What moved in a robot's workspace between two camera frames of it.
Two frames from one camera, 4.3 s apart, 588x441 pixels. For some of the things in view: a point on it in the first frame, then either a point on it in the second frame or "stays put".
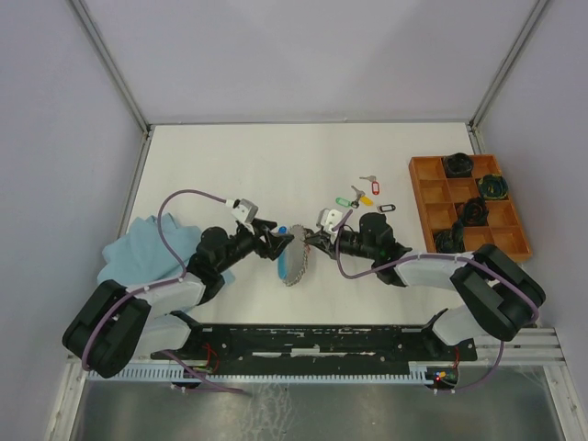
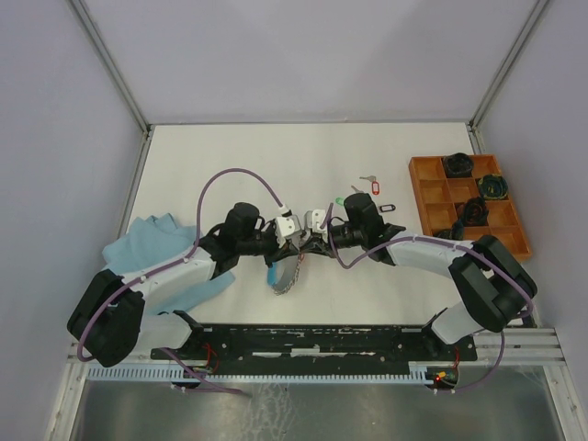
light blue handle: [282, 265] to [272, 274]
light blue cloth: [140, 258] stays put
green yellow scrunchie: [493, 186] stays put
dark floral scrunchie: [450, 241] stays put
